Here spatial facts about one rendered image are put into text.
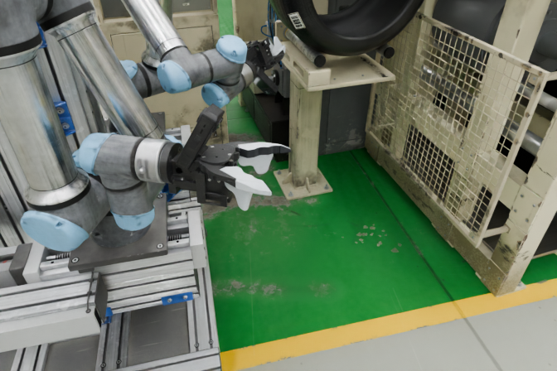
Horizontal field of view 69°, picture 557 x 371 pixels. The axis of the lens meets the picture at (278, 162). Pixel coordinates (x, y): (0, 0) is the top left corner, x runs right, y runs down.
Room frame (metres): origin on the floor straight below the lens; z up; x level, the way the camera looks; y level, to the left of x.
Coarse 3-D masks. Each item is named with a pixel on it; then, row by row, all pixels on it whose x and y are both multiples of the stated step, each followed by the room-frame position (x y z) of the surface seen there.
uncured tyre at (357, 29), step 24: (288, 0) 1.38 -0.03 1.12; (360, 0) 1.74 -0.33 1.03; (384, 0) 1.73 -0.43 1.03; (408, 0) 1.50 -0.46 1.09; (288, 24) 1.42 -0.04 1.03; (312, 24) 1.38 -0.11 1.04; (336, 24) 1.70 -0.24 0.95; (360, 24) 1.70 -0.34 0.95; (384, 24) 1.61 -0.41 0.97; (312, 48) 1.45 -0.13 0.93; (336, 48) 1.41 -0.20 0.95; (360, 48) 1.43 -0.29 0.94
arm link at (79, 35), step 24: (72, 0) 0.72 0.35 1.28; (48, 24) 0.70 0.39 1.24; (72, 24) 0.70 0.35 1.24; (96, 24) 0.75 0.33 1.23; (72, 48) 0.70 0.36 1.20; (96, 48) 0.71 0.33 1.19; (96, 72) 0.70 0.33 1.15; (120, 72) 0.72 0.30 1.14; (96, 96) 0.70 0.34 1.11; (120, 96) 0.70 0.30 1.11; (120, 120) 0.69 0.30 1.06; (144, 120) 0.70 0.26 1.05
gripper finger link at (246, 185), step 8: (224, 168) 0.51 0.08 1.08; (232, 168) 0.51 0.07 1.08; (240, 168) 0.51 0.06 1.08; (240, 176) 0.48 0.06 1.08; (248, 176) 0.48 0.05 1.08; (240, 184) 0.47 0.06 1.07; (248, 184) 0.47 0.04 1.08; (256, 184) 0.47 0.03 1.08; (264, 184) 0.47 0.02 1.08; (240, 192) 0.48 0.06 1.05; (248, 192) 0.46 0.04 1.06; (256, 192) 0.46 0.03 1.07; (264, 192) 0.46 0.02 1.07; (240, 200) 0.48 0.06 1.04; (248, 200) 0.47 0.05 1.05; (240, 208) 0.48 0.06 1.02; (248, 208) 0.47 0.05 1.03
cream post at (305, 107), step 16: (320, 0) 1.80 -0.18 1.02; (304, 96) 1.78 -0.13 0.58; (320, 96) 1.81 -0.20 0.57; (304, 112) 1.78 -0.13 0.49; (320, 112) 1.81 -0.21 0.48; (304, 128) 1.79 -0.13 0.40; (304, 144) 1.79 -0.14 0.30; (288, 160) 1.89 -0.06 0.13; (304, 160) 1.79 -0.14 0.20; (304, 176) 1.79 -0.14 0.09
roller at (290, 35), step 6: (288, 30) 1.71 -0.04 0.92; (288, 36) 1.68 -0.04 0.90; (294, 36) 1.63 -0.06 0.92; (294, 42) 1.61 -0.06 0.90; (300, 42) 1.56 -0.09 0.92; (300, 48) 1.54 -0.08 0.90; (306, 48) 1.50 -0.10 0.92; (306, 54) 1.48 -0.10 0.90; (312, 54) 1.43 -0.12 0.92; (318, 54) 1.42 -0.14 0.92; (312, 60) 1.41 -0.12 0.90; (318, 60) 1.40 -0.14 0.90; (324, 60) 1.41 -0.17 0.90; (318, 66) 1.40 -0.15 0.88
